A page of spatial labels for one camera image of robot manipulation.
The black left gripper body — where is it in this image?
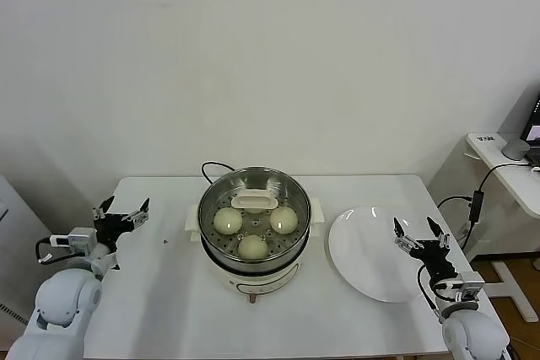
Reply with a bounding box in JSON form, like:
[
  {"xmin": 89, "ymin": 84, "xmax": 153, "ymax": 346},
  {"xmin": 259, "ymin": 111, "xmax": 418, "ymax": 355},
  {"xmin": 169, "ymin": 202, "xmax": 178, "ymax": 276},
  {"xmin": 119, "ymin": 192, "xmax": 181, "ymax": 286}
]
[{"xmin": 93, "ymin": 212, "xmax": 132, "ymax": 251}]

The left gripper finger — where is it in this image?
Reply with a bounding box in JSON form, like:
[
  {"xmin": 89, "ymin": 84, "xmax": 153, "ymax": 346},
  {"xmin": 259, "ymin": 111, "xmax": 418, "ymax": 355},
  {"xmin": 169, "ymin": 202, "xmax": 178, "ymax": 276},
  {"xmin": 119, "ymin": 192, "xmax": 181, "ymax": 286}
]
[
  {"xmin": 121, "ymin": 197, "xmax": 151, "ymax": 228},
  {"xmin": 91, "ymin": 195, "xmax": 116, "ymax": 220}
]

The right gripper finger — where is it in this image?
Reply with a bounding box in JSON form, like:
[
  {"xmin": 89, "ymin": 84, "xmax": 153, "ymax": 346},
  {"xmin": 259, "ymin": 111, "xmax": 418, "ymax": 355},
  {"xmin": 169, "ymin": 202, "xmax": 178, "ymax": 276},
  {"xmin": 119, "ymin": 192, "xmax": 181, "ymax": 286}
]
[
  {"xmin": 392, "ymin": 216, "xmax": 425, "ymax": 251},
  {"xmin": 426, "ymin": 216, "xmax": 451, "ymax": 250}
]

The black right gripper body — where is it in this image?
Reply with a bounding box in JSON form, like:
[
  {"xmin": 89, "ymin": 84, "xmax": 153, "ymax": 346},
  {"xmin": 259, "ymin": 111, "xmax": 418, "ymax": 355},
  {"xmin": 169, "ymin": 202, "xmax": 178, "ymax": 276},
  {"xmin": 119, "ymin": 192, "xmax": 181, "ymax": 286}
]
[{"xmin": 407, "ymin": 238, "xmax": 459, "ymax": 281}]

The round glass lid cream handle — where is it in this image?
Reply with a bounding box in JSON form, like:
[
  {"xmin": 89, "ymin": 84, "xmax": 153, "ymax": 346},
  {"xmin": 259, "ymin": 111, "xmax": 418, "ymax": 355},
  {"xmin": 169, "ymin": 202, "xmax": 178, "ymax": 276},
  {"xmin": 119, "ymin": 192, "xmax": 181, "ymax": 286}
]
[{"xmin": 197, "ymin": 168, "xmax": 312, "ymax": 262}]

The stainless steel steamer basket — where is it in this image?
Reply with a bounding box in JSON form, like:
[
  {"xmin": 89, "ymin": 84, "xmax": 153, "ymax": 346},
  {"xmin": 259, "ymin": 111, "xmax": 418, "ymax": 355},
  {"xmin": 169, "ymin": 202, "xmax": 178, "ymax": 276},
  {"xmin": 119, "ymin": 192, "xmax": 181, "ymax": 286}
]
[{"xmin": 197, "ymin": 167, "xmax": 312, "ymax": 275}]

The white round plate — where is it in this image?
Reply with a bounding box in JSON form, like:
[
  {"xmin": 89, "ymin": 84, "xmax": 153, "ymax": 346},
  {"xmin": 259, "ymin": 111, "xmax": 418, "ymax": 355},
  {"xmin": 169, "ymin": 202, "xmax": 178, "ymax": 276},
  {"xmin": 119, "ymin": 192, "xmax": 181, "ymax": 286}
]
[{"xmin": 327, "ymin": 206, "xmax": 435, "ymax": 303}]

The white desk foot bar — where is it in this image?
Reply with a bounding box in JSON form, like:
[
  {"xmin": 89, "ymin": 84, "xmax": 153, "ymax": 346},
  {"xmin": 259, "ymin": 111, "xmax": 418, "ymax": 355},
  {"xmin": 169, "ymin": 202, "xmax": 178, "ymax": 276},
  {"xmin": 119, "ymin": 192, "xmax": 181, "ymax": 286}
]
[{"xmin": 489, "ymin": 261, "xmax": 540, "ymax": 321}]

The white cabinet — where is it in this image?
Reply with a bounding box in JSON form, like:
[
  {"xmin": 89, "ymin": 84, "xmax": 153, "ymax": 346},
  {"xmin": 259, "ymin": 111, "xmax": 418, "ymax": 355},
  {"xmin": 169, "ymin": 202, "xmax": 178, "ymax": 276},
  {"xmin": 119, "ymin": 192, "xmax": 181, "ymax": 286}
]
[{"xmin": 0, "ymin": 174, "xmax": 56, "ymax": 327}]

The white side desk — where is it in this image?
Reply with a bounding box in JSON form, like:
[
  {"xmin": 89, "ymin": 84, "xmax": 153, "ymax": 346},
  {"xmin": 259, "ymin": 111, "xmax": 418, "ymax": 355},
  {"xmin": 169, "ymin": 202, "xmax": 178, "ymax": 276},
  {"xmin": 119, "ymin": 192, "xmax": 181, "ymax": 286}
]
[{"xmin": 428, "ymin": 132, "xmax": 540, "ymax": 260}]

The grey round puck device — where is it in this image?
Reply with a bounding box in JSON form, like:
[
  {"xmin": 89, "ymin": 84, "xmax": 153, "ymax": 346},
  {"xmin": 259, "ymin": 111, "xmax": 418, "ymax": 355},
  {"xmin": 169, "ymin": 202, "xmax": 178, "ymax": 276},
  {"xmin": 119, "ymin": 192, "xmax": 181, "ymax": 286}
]
[{"xmin": 501, "ymin": 137, "xmax": 531, "ymax": 162}]

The cream electric cooker base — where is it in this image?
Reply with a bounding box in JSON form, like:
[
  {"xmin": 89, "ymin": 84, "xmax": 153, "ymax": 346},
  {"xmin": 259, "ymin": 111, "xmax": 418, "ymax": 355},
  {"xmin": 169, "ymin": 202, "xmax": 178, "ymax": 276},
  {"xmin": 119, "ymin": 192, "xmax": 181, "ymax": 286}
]
[{"xmin": 184, "ymin": 197, "xmax": 325, "ymax": 304}]

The black laptop screen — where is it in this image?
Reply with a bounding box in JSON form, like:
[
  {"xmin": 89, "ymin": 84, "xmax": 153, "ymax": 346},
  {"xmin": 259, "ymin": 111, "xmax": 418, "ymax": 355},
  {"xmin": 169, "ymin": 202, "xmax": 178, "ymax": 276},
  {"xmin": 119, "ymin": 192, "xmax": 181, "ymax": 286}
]
[{"xmin": 519, "ymin": 90, "xmax": 540, "ymax": 166}]

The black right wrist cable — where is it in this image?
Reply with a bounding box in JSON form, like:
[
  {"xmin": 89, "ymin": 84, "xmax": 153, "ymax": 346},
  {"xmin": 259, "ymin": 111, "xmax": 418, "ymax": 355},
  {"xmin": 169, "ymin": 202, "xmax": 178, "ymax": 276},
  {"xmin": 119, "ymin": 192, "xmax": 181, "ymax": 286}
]
[{"xmin": 417, "ymin": 265, "xmax": 442, "ymax": 314}]

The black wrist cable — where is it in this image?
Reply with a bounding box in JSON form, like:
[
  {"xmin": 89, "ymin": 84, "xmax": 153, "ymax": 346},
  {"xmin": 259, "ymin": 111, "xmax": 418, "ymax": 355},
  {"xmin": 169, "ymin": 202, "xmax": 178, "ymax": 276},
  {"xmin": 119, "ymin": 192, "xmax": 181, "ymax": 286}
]
[
  {"xmin": 35, "ymin": 237, "xmax": 58, "ymax": 264},
  {"xmin": 417, "ymin": 265, "xmax": 442, "ymax": 314}
]

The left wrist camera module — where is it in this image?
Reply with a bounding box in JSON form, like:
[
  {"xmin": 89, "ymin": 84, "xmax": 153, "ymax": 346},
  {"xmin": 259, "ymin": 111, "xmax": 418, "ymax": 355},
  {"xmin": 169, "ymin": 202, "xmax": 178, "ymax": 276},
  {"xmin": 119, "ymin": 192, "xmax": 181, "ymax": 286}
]
[{"xmin": 49, "ymin": 227, "xmax": 99, "ymax": 258}]

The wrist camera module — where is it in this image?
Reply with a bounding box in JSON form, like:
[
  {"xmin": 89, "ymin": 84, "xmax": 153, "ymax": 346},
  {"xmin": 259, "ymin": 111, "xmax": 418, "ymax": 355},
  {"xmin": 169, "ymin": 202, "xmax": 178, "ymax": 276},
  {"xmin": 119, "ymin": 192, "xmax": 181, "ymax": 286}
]
[
  {"xmin": 49, "ymin": 227, "xmax": 99, "ymax": 258},
  {"xmin": 453, "ymin": 271, "xmax": 486, "ymax": 302}
]

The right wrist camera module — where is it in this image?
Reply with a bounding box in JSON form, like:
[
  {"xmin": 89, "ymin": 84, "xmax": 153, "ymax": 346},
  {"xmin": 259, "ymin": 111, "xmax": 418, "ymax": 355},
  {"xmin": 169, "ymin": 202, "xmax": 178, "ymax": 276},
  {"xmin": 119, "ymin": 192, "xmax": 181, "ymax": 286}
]
[{"xmin": 453, "ymin": 271, "xmax": 486, "ymax": 302}]

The black cable with adapter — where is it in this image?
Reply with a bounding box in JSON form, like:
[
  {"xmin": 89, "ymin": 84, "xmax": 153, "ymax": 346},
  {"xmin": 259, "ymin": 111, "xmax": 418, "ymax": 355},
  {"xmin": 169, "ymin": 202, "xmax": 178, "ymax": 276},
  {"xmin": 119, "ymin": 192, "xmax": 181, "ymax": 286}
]
[{"xmin": 436, "ymin": 161, "xmax": 540, "ymax": 260}]

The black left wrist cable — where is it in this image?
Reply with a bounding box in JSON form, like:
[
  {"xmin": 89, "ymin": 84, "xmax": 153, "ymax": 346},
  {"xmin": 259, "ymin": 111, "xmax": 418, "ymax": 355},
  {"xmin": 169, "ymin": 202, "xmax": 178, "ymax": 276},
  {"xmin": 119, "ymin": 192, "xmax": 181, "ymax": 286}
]
[{"xmin": 35, "ymin": 237, "xmax": 58, "ymax": 264}]

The black cooker power cord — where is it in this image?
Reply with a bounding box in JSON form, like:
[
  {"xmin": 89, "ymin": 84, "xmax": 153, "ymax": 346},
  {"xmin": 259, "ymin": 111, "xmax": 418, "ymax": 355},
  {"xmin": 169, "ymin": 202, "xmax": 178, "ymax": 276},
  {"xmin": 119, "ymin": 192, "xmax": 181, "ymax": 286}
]
[{"xmin": 200, "ymin": 160, "xmax": 235, "ymax": 186}]

